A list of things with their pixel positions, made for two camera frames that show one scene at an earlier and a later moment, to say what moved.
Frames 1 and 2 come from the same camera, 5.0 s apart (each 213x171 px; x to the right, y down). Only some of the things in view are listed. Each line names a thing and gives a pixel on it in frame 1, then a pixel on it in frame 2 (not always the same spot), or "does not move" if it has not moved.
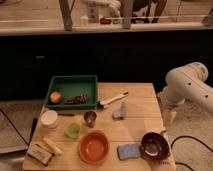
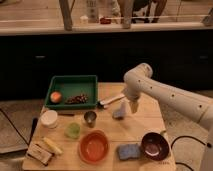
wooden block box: [39, 154] does not move
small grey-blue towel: [120, 112] does not move
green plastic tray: [72, 92] does not move
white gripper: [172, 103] → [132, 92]
